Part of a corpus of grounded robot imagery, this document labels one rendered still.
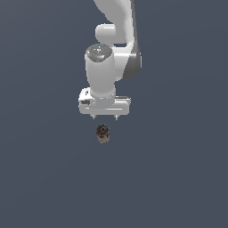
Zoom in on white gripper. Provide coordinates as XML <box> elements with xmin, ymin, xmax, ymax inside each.
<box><xmin>77</xmin><ymin>86</ymin><xmax>132</xmax><ymax>121</ymax></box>

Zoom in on small dark red can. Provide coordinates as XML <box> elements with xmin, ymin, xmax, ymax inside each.
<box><xmin>95</xmin><ymin>123</ymin><xmax>110</xmax><ymax>145</ymax></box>

